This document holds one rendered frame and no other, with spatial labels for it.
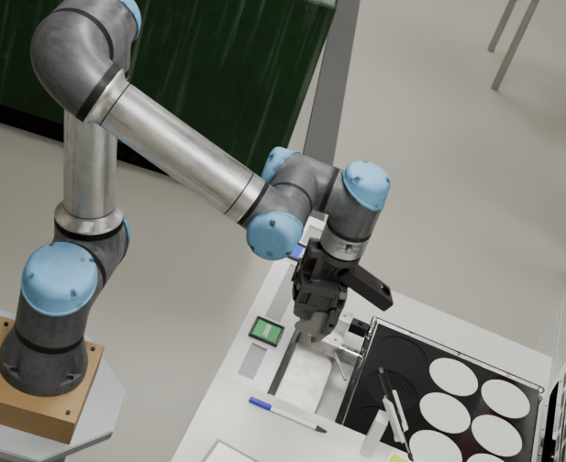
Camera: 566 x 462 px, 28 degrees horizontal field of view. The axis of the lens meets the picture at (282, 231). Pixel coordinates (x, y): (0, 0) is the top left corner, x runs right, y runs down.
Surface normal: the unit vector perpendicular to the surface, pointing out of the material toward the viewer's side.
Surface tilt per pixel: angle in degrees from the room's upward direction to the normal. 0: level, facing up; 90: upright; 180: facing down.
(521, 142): 0
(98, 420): 0
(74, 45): 31
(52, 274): 9
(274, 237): 92
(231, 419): 0
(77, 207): 93
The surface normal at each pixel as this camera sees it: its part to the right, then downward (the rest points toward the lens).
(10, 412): -0.12, 0.57
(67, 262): 0.22, -0.68
